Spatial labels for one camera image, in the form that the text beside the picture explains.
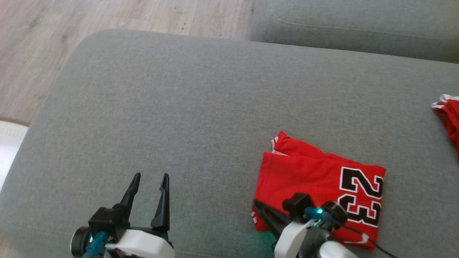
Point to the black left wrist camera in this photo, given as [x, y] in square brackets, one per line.
[104, 224]

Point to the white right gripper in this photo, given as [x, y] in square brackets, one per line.
[292, 240]

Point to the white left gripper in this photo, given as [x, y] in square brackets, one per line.
[143, 245]

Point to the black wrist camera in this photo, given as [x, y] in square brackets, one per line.
[308, 208]
[104, 224]

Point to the red basketball jersey white trim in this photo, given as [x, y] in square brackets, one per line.
[315, 179]

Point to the grey sofa back cushion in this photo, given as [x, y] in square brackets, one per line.
[358, 25]

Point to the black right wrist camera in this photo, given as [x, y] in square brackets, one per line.
[308, 208]

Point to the red shorts white waistband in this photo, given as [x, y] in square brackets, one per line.
[450, 118]

